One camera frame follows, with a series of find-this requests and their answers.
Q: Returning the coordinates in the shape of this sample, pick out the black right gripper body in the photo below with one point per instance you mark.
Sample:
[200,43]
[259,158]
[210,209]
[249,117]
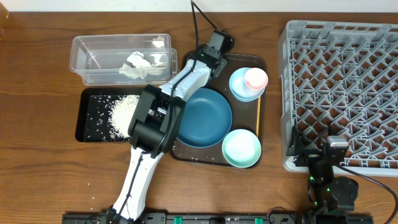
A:
[310,157]

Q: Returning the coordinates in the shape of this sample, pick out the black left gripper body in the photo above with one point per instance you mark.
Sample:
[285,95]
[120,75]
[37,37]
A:
[221,63]

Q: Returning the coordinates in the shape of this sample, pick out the light blue bowl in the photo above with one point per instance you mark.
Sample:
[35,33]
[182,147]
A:
[239,89]

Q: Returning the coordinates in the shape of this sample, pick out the wooden chopstick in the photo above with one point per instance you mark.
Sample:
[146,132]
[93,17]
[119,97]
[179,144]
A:
[258,115]

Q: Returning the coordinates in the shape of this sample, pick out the pink cup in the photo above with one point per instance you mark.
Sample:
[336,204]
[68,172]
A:
[256,78]

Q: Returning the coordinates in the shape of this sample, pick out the mint green bowl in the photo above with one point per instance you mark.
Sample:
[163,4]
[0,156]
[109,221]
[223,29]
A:
[241,148]

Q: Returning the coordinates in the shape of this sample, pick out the dark blue plate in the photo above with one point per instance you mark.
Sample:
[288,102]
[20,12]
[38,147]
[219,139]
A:
[207,119]

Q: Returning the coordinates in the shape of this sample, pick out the white tissue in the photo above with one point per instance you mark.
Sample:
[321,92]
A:
[138,67]

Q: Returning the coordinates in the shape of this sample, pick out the pile of white rice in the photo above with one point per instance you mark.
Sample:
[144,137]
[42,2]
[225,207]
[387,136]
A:
[121,114]

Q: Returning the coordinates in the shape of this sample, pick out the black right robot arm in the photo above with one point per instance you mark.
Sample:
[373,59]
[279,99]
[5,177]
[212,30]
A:
[333,196]

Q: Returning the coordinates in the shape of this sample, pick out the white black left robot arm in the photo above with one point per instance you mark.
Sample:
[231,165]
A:
[156,121]

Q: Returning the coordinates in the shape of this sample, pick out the grey dishwasher rack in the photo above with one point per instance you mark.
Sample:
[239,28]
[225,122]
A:
[342,76]

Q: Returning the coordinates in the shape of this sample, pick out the clear plastic bin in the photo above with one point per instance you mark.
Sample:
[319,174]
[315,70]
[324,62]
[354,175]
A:
[98,58]

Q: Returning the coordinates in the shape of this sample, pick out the black tray bin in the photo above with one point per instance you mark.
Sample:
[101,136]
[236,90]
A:
[93,123]

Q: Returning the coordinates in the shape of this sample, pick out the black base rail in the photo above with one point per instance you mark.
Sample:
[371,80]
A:
[162,218]

